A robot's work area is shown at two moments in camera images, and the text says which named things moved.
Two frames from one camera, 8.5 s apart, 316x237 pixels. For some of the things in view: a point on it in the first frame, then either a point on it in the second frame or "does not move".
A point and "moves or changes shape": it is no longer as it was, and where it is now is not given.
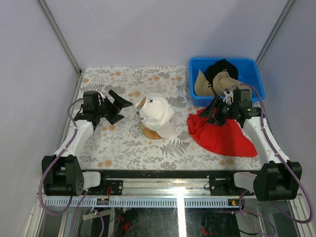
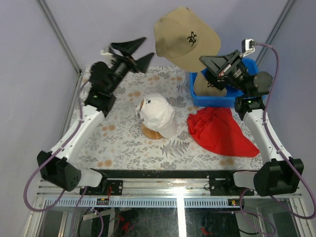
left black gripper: x=119 y=103 -> x=127 y=49
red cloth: x=229 y=138 does not move
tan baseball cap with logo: x=222 y=81 moves or changes shape
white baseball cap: x=156 y=114 does not move
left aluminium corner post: x=44 y=6 does not move
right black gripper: x=217 y=102 -> x=214 y=63
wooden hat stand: x=150 y=134 does not move
